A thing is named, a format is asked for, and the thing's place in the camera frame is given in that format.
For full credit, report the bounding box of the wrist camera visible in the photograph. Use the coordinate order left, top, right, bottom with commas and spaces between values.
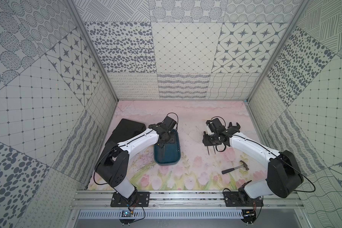
206, 118, 224, 133
162, 116, 177, 130

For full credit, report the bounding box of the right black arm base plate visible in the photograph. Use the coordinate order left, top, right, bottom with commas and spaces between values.
222, 191, 264, 208

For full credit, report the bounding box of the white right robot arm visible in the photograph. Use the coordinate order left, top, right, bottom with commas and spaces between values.
202, 127, 304, 199

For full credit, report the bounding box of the hammer with black handle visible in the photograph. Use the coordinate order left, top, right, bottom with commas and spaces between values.
221, 160, 249, 174

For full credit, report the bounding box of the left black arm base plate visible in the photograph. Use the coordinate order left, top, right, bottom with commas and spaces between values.
111, 191, 150, 208

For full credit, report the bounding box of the aluminium mounting rail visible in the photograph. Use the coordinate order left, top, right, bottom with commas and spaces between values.
69, 191, 304, 210

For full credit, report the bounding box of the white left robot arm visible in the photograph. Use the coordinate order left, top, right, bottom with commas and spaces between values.
94, 120, 177, 199

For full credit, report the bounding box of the black adjustable wrench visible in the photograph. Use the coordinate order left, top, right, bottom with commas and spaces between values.
228, 122, 241, 133

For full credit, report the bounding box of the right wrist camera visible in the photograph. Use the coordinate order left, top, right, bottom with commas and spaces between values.
206, 118, 224, 133

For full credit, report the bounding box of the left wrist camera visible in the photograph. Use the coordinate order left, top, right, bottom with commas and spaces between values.
162, 116, 177, 130

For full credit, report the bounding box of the teal plastic storage box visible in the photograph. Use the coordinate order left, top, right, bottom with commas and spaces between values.
154, 129, 181, 166

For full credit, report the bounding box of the white slotted cable duct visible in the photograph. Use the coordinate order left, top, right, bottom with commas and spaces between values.
78, 209, 243, 219

